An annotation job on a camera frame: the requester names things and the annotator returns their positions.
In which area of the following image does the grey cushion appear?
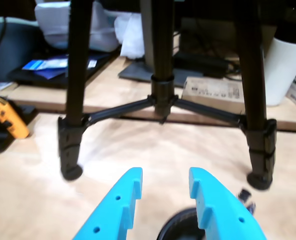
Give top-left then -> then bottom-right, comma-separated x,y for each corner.
0,16 -> 46,83

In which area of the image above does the black mesh pen holder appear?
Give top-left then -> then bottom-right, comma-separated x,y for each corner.
157,206 -> 208,240

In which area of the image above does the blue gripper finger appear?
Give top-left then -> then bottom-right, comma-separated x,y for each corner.
72,166 -> 143,240
189,166 -> 267,240

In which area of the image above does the white plastic container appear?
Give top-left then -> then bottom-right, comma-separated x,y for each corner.
34,0 -> 121,53

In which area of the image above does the black laptop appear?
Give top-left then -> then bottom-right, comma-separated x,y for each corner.
9,53 -> 116,90

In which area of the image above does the blue white paper packet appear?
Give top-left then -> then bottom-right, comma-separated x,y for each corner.
21,58 -> 69,80

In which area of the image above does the brown cardboard box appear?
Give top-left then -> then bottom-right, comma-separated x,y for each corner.
182,76 -> 246,109

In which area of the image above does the white plastic bag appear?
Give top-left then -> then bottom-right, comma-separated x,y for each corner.
114,11 -> 149,60

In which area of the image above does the black camera tripod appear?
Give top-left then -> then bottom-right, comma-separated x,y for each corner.
57,0 -> 278,191

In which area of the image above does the white bottle black band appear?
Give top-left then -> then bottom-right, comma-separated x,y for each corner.
264,19 -> 296,108

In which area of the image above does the orange game controller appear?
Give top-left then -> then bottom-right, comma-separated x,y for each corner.
0,96 -> 30,140

